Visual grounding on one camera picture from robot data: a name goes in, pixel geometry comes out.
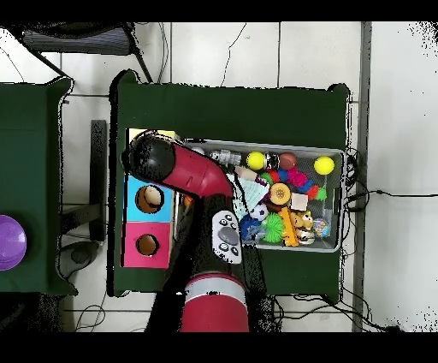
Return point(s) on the mint green knitted cloth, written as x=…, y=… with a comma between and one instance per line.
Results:
x=251, y=195

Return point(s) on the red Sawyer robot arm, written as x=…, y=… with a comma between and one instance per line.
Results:
x=198, y=174

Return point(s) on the wooden box with three holes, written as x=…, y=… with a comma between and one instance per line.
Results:
x=160, y=260

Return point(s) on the silver mesh bin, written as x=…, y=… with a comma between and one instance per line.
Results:
x=330, y=212

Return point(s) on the plain wooden cube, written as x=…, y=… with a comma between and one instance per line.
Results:
x=298, y=202
x=245, y=173

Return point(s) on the plain yellow ball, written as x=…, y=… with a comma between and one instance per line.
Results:
x=324, y=165
x=256, y=160

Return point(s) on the toy hamburger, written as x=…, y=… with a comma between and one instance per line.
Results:
x=280, y=193

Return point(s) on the small brown football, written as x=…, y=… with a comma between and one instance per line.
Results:
x=287, y=161

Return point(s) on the black standing panel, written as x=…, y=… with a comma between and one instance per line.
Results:
x=98, y=154

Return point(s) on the grey round stand base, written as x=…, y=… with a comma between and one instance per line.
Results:
x=80, y=255

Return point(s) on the dark green side table cloth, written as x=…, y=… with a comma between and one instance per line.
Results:
x=34, y=113

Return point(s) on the black metal chair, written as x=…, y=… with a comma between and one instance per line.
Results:
x=78, y=41

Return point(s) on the purple plastic bowl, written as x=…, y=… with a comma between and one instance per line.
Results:
x=10, y=243

